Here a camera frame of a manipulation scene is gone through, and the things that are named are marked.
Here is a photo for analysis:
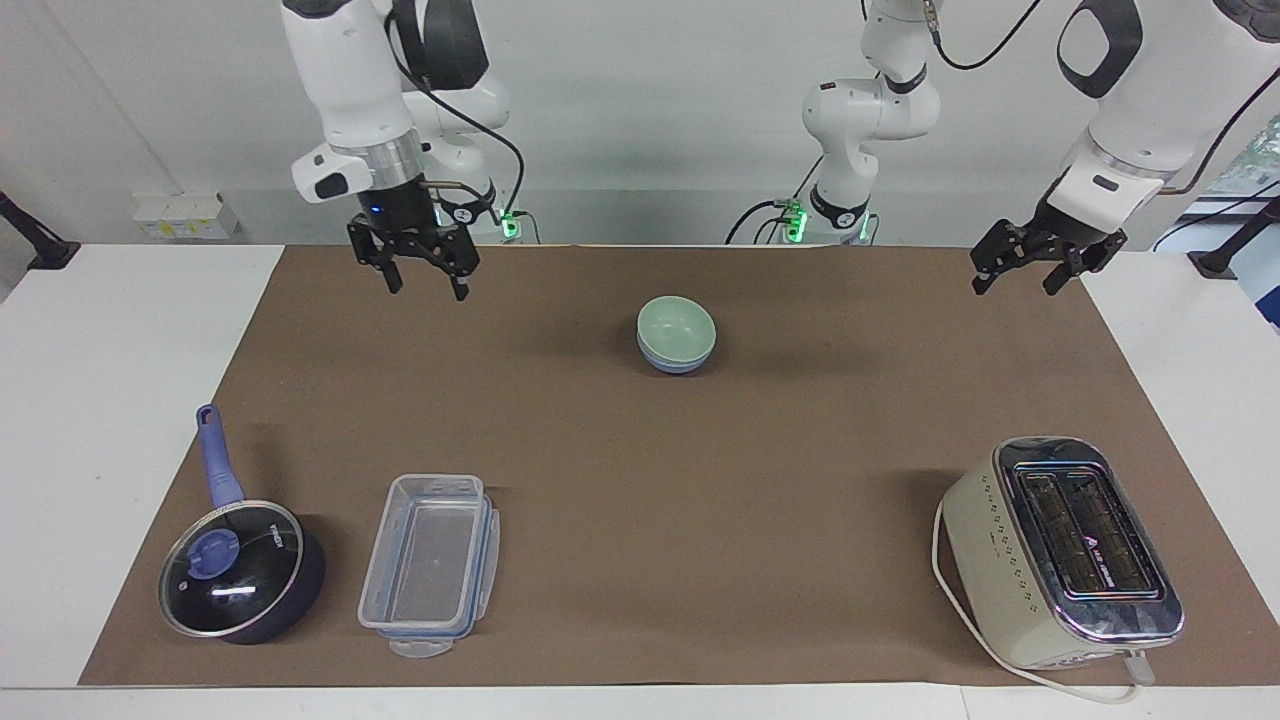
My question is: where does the cream toaster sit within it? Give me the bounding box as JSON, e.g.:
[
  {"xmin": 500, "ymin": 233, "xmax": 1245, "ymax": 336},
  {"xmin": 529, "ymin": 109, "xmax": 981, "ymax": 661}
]
[{"xmin": 940, "ymin": 435, "xmax": 1187, "ymax": 672}]

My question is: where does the glass pot lid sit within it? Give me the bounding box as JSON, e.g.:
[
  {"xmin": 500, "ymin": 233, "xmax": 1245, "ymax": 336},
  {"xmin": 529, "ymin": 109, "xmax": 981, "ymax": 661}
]
[{"xmin": 157, "ymin": 500, "xmax": 305, "ymax": 639}]

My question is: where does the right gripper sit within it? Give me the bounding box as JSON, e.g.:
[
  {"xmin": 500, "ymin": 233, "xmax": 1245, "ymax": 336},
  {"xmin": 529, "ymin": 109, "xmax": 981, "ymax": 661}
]
[{"xmin": 346, "ymin": 181, "xmax": 480, "ymax": 302}]

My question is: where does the clear plastic container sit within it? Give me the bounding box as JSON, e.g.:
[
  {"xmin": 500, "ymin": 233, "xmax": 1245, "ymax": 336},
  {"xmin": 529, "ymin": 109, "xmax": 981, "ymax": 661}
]
[{"xmin": 357, "ymin": 474, "xmax": 502, "ymax": 660}]

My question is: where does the black cable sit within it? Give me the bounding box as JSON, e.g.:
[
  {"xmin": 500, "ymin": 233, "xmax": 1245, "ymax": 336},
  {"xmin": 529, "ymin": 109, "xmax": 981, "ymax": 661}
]
[
  {"xmin": 726, "ymin": 198, "xmax": 801, "ymax": 246},
  {"xmin": 925, "ymin": 0, "xmax": 1043, "ymax": 72},
  {"xmin": 1160, "ymin": 68, "xmax": 1280, "ymax": 197},
  {"xmin": 385, "ymin": 0, "xmax": 528, "ymax": 226}
]

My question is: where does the white toaster cord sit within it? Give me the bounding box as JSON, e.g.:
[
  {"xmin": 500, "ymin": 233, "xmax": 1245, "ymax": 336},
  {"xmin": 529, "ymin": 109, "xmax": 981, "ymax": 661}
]
[{"xmin": 931, "ymin": 498, "xmax": 1157, "ymax": 705}]

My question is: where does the green bowl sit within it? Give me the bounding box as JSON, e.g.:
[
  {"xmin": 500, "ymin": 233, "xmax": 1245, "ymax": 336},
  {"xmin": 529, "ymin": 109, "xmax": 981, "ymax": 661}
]
[{"xmin": 637, "ymin": 295, "xmax": 718, "ymax": 363}]

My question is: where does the blue bowl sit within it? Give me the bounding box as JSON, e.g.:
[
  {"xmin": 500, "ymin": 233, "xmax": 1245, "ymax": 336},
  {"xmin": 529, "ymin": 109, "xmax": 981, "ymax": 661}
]
[{"xmin": 637, "ymin": 335, "xmax": 717, "ymax": 376}]

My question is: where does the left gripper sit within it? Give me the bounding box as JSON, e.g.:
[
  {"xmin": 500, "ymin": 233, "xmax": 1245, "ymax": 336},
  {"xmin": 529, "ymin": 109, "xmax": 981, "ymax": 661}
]
[{"xmin": 970, "ymin": 196, "xmax": 1129, "ymax": 297}]

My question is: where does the black stand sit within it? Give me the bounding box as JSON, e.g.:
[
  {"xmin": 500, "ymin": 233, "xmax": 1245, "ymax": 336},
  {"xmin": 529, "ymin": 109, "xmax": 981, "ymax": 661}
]
[
  {"xmin": 1187, "ymin": 195, "xmax": 1280, "ymax": 280},
  {"xmin": 0, "ymin": 190, "xmax": 82, "ymax": 272}
]

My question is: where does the blue saucepan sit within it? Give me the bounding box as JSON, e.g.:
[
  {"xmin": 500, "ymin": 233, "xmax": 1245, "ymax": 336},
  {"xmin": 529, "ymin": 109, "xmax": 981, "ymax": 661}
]
[{"xmin": 157, "ymin": 404, "xmax": 327, "ymax": 646}]

